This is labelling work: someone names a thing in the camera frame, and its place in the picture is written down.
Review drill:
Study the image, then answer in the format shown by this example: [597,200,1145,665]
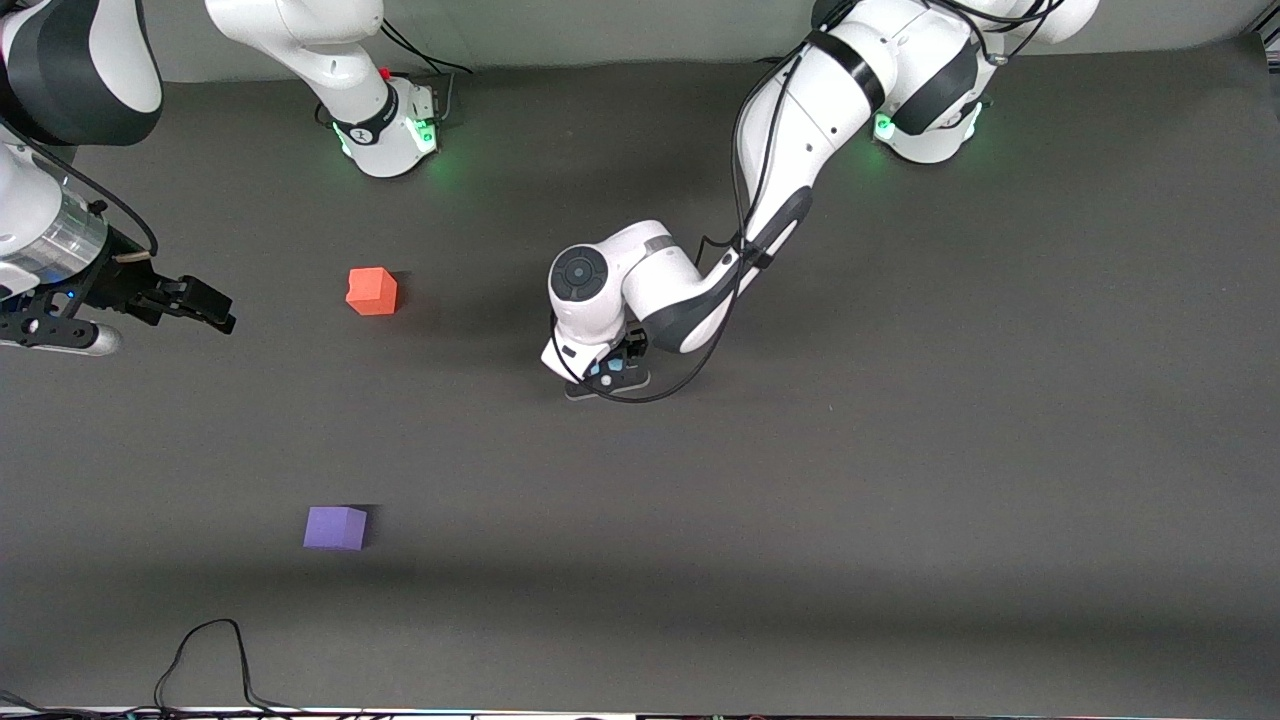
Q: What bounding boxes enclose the orange foam block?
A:
[346,267,399,317]

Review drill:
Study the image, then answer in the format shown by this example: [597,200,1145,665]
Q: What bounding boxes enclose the purple foam block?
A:
[303,506,369,552]

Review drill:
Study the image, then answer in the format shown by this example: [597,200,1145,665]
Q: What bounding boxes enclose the black looped table cable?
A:
[0,618,321,719]

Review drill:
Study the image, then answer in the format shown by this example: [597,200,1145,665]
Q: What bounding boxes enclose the black right arm base cables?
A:
[378,18,473,127]

